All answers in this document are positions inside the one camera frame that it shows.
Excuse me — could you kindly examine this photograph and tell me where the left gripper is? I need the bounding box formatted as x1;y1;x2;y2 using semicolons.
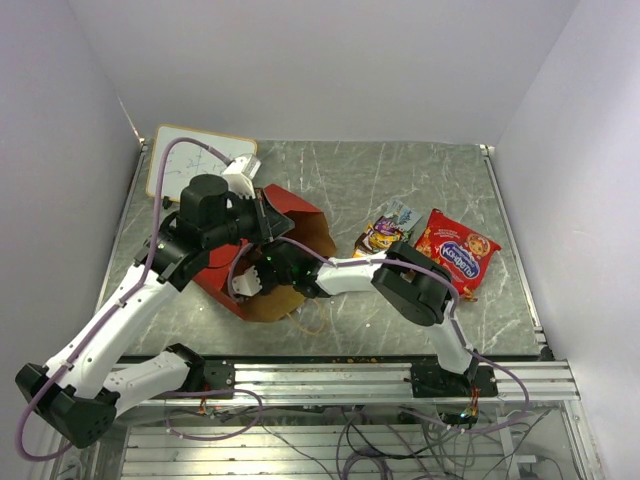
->
204;186;295;250

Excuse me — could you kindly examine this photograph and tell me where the red paper bag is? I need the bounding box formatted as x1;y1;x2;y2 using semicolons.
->
194;184;337;323

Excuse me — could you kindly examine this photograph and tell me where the yellow candy packet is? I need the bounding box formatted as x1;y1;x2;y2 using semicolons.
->
365;224;405;251
352;247;372;258

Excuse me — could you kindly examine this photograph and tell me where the red snack packet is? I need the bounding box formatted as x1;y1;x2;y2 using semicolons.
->
415;209;501;302

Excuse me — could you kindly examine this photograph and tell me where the brown candy packet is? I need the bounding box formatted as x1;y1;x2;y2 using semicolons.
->
354;233;374;254

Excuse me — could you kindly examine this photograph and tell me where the purple candy packet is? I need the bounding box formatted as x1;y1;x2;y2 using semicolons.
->
373;216;406;236

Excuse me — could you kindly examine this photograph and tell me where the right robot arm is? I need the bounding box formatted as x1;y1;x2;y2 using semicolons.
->
253;240;478;396

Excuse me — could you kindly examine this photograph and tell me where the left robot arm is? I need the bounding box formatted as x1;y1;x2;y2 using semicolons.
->
16;174;295;449

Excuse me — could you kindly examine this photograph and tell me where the small whiteboard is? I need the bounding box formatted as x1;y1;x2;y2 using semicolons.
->
146;124;258;202

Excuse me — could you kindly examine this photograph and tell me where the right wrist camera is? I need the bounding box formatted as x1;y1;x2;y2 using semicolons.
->
231;266;262;297

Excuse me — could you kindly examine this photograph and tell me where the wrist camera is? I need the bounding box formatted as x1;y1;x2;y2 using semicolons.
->
222;154;261;199
231;266;262;297

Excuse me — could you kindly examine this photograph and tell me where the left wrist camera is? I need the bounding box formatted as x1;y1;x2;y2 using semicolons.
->
222;154;261;199

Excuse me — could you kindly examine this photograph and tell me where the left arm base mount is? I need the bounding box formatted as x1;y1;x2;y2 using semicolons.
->
202;360;235;399

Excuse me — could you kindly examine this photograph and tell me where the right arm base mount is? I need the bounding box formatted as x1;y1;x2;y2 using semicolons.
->
409;364;498;399

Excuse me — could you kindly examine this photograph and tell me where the aluminium frame rail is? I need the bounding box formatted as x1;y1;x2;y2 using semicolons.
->
99;362;581;406

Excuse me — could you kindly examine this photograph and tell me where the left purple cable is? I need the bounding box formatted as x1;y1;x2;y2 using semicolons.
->
14;138;236;461

